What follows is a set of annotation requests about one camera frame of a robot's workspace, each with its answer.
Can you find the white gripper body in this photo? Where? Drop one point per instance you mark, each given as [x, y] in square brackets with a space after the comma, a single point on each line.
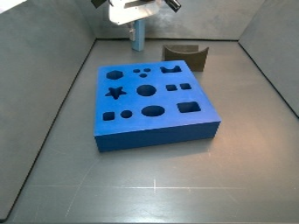
[124, 11]

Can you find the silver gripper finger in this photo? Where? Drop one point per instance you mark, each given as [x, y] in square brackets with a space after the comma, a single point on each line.
[131, 31]

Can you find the light blue rectangle block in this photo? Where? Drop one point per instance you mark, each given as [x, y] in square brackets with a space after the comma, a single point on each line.
[139, 35]

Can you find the blue foam shape board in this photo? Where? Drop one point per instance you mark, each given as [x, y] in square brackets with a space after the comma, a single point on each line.
[151, 104]

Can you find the black curved holder stand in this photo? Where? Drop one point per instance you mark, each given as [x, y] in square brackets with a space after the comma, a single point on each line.
[189, 53]

